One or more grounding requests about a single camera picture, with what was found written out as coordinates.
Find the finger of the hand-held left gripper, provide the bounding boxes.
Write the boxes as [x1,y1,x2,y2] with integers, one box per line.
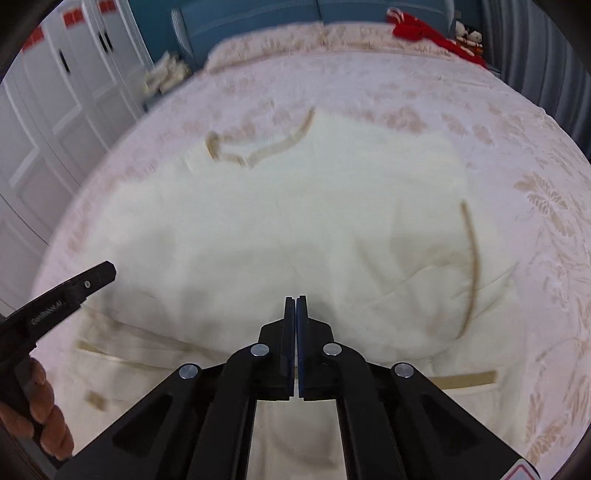
[25,261,116,329]

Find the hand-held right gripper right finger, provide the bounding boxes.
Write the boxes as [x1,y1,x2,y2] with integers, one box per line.
[297,296,542,480]

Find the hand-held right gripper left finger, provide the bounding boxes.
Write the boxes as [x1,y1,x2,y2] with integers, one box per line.
[55,296,296,480]

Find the person's left hand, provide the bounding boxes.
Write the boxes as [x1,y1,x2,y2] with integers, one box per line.
[0,358,75,460]

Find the white wardrobe doors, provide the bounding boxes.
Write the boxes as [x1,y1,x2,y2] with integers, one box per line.
[0,0,154,315]

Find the pile of folded beige cloths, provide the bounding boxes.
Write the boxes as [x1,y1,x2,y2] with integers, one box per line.
[141,51,192,96]

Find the bed with pink floral bedspread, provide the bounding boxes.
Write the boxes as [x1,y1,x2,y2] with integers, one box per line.
[28,23,591,480]

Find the teal padded headboard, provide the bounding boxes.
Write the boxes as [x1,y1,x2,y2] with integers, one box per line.
[173,0,458,70]

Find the red garment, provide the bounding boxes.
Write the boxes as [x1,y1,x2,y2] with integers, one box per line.
[387,8,488,70]

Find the small stuffed toy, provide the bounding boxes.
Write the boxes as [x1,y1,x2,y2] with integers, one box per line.
[455,21,484,48]

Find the grey-blue curtain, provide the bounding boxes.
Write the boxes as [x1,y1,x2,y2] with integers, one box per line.
[480,0,591,162]

